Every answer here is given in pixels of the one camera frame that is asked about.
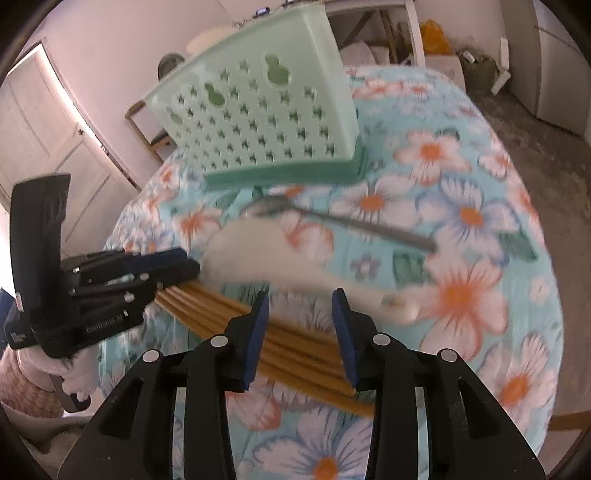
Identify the wooden chopstick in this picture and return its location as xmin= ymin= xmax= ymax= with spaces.
xmin=155 ymin=289 xmax=374 ymax=417
xmin=162 ymin=281 xmax=342 ymax=369

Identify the small steel spoon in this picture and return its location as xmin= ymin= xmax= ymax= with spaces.
xmin=240 ymin=195 xmax=438 ymax=253

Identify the grey refrigerator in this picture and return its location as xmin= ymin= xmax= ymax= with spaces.
xmin=501 ymin=0 xmax=590 ymax=136

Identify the wooden chair black seat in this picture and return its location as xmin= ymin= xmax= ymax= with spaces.
xmin=124 ymin=100 xmax=176 ymax=164

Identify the green plastic utensil basket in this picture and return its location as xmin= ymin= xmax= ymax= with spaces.
xmin=144 ymin=2 xmax=363 ymax=189

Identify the white side table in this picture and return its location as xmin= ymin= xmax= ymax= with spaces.
xmin=324 ymin=0 xmax=426 ymax=68

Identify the white gloved left hand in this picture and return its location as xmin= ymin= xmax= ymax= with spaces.
xmin=16 ymin=345 xmax=99 ymax=402

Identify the white wooden door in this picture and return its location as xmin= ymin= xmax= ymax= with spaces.
xmin=1 ymin=44 xmax=137 ymax=257

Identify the white rice paddle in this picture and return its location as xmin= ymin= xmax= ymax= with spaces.
xmin=201 ymin=218 xmax=420 ymax=325

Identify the floral blue tablecloth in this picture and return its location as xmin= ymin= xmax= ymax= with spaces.
xmin=98 ymin=67 xmax=563 ymax=479

